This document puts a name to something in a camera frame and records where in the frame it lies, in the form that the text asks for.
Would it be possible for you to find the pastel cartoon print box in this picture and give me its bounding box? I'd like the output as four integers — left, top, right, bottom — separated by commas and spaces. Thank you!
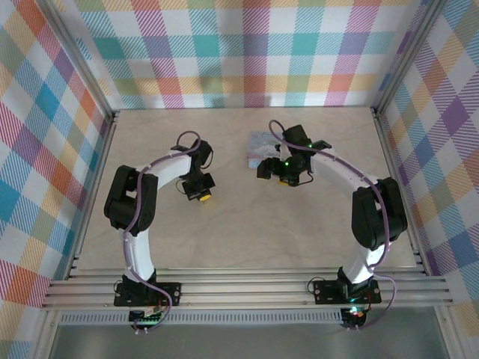
246, 130, 286, 170

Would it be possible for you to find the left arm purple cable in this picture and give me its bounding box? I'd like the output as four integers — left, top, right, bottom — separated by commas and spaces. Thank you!
122, 130, 205, 334

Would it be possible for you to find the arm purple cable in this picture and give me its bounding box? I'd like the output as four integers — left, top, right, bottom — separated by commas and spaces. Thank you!
122, 130, 205, 334
268, 119, 397, 332

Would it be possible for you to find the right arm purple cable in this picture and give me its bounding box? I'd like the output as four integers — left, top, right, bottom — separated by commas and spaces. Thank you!
268, 119, 397, 332

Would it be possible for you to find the aluminium front rail set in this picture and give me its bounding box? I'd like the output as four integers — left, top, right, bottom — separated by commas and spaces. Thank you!
39, 267, 452, 310

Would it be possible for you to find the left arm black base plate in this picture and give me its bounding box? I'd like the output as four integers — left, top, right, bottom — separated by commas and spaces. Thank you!
113, 281, 183, 307

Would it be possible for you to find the aluminium side rail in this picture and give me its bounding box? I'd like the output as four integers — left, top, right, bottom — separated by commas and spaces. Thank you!
64, 111, 120, 280
372, 108, 435, 276

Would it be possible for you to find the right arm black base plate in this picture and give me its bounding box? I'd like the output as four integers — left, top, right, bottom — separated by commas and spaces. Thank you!
313, 279, 382, 304

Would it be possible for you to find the slotted grey cable duct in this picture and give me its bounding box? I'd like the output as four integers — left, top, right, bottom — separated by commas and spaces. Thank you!
58, 308, 346, 325

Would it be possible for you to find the aluminium frame post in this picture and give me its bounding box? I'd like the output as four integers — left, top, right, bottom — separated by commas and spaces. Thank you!
370, 0, 450, 120
43, 0, 120, 126

